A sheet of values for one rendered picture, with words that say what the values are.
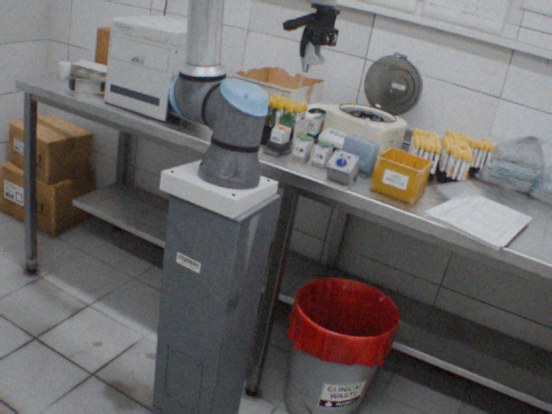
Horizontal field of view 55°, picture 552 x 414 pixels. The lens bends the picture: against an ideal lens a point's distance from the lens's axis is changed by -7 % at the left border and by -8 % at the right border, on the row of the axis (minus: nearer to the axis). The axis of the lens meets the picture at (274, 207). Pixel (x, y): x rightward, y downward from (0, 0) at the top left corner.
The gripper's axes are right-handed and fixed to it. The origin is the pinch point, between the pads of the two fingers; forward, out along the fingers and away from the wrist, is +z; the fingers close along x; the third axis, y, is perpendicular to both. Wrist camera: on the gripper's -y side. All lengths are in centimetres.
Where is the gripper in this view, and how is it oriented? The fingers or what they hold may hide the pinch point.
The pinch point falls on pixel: (304, 67)
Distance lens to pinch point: 176.6
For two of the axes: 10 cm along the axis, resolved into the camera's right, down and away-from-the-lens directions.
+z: -1.8, 9.0, 4.0
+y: 8.1, 3.7, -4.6
